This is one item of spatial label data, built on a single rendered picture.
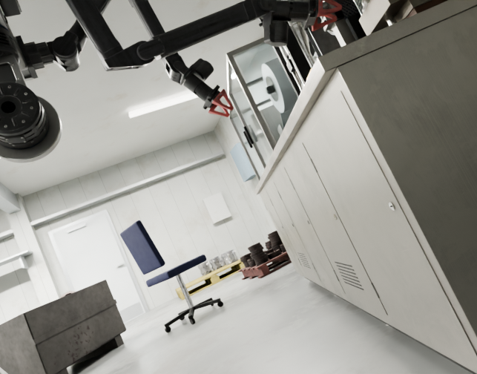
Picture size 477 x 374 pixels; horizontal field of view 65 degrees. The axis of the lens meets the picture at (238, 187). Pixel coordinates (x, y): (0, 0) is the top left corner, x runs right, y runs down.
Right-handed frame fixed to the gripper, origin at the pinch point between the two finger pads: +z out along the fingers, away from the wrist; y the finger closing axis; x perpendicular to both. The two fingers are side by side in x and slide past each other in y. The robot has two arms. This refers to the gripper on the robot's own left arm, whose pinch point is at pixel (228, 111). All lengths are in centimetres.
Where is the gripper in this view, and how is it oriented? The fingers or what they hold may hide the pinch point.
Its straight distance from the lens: 145.9
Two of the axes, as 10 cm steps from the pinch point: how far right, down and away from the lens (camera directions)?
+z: 7.9, 6.1, 0.7
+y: -2.7, 2.4, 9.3
